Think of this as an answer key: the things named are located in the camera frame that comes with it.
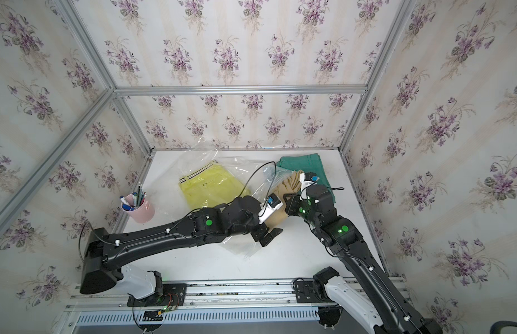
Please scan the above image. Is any yellow folded garment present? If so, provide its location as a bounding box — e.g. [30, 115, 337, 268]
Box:
[174, 159, 251, 209]

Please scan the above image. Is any beige garment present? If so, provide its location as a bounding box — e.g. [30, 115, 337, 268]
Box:
[265, 171, 304, 229]

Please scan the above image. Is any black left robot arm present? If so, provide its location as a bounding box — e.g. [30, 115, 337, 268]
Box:
[80, 194, 283, 300]

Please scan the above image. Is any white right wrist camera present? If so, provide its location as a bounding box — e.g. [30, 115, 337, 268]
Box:
[300, 172, 319, 194]

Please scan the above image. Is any white slotted cable duct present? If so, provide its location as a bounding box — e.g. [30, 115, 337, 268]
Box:
[75, 306, 319, 326]

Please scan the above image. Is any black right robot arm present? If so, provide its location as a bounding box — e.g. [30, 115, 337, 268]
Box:
[283, 185, 443, 333]

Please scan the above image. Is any green garment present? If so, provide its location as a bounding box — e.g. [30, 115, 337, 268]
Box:
[273, 154, 330, 199]

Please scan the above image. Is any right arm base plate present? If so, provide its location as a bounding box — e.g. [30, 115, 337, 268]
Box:
[292, 278, 333, 303]

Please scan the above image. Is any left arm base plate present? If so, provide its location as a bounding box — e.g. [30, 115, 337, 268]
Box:
[127, 283, 188, 308]

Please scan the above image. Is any aluminium mounting rail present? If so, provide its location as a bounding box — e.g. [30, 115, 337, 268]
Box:
[64, 275, 411, 312]

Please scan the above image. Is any clear plastic vacuum bag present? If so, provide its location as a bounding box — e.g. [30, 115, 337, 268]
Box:
[149, 143, 297, 257]

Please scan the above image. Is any pink pen cup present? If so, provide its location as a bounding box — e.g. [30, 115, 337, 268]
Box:
[119, 183, 155, 224]

